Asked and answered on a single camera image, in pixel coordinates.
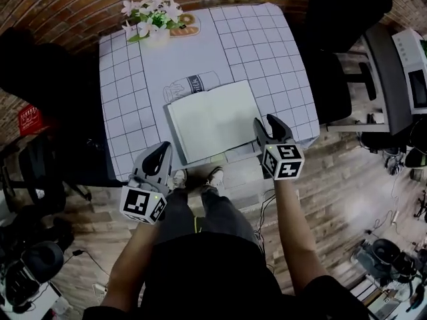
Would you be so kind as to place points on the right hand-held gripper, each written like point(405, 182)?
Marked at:
point(283, 162)

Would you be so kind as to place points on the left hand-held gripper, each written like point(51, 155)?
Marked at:
point(140, 205)

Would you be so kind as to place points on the grey notebook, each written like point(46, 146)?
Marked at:
point(207, 122)

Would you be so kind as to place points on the person's right forearm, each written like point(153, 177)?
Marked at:
point(297, 232)

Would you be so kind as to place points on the person's left forearm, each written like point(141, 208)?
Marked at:
point(133, 262)

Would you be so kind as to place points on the person's left shoe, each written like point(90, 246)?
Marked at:
point(180, 178)

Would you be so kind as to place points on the person's shoe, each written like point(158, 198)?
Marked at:
point(180, 178)
point(215, 176)

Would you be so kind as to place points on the person's right shoe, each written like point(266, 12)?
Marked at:
point(215, 176)

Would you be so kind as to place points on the person's dark trousers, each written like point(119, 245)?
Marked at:
point(220, 215)

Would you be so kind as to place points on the white grid tablecloth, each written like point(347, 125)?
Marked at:
point(260, 45)

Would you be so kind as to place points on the black side chair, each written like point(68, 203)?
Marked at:
point(43, 178)

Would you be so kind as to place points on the black office chair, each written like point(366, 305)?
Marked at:
point(50, 78)
point(333, 28)

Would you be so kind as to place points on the grey desk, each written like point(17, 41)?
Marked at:
point(387, 78)

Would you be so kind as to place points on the person's black shirt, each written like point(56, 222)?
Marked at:
point(213, 278)

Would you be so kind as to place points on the red box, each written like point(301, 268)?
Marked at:
point(30, 120)

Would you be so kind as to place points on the white power strip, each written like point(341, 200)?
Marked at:
point(99, 288)

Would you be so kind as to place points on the white flowers in pot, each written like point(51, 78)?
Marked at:
point(153, 22)

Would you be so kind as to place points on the black green helmet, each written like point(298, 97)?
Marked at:
point(415, 157)

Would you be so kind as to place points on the black round helmet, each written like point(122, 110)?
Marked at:
point(43, 262)

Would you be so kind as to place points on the white microwave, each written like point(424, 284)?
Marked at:
point(408, 55)

